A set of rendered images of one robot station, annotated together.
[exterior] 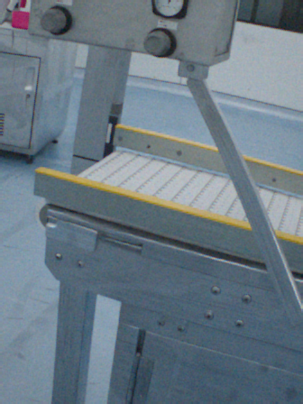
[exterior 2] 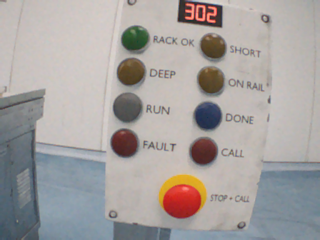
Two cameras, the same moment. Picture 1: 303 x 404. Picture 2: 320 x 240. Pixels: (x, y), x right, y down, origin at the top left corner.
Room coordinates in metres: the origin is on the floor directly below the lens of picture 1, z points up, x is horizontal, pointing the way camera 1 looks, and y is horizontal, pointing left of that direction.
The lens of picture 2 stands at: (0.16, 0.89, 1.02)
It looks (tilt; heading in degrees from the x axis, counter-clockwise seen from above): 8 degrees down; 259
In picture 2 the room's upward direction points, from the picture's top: 5 degrees clockwise
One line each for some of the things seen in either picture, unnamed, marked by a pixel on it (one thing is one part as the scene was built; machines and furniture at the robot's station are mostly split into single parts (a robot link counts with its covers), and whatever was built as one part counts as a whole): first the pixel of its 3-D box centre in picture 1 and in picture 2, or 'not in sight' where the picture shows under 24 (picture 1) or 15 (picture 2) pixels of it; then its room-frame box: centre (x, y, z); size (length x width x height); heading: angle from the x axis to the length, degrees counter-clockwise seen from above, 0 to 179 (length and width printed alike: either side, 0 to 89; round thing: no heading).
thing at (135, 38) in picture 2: not in sight; (135, 38); (0.11, 0.45, 1.04); 0.03 x 0.01 x 0.03; 165
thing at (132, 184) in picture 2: not in sight; (193, 113); (0.04, 0.44, 0.97); 0.17 x 0.06 x 0.26; 165
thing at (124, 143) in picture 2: not in sight; (124, 143); (0.11, 0.45, 0.94); 0.03 x 0.01 x 0.03; 165
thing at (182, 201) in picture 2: not in sight; (182, 198); (0.05, 0.48, 0.88); 0.04 x 0.04 x 0.04; 75
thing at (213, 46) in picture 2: not in sight; (213, 46); (0.03, 0.48, 1.04); 0.03 x 0.01 x 0.03; 165
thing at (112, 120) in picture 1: (105, 172); not in sight; (0.97, 0.08, 0.78); 0.02 x 0.01 x 0.20; 75
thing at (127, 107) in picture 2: not in sight; (127, 107); (0.11, 0.45, 0.97); 0.03 x 0.01 x 0.03; 165
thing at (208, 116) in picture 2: not in sight; (208, 116); (0.03, 0.48, 0.97); 0.03 x 0.01 x 0.03; 165
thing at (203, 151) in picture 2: not in sight; (203, 151); (0.03, 0.48, 0.94); 0.03 x 0.01 x 0.03; 165
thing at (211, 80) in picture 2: not in sight; (211, 80); (0.03, 0.48, 1.01); 0.03 x 0.01 x 0.03; 165
